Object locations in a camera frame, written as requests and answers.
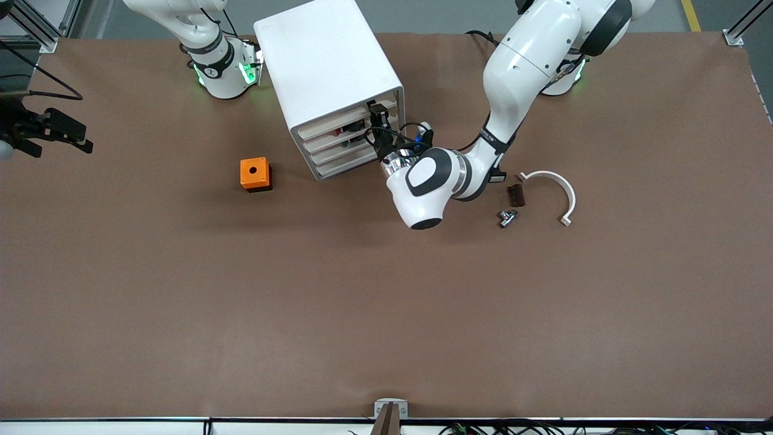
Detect orange button box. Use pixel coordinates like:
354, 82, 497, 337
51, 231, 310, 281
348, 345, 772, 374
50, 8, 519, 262
240, 156, 273, 193

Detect tangled black cables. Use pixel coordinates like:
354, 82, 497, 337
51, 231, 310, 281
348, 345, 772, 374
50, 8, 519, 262
347, 420, 773, 435

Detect aluminium frame post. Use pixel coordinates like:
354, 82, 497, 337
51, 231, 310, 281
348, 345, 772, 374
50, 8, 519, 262
723, 0, 773, 47
0, 0, 82, 55

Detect white curved plastic clamp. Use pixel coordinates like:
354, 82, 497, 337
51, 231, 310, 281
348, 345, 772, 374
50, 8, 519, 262
518, 170, 577, 227

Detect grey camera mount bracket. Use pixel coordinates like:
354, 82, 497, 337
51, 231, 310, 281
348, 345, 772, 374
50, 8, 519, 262
371, 398, 409, 435

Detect black arm base cable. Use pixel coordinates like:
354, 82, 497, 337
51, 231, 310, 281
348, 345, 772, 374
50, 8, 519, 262
465, 29, 503, 48

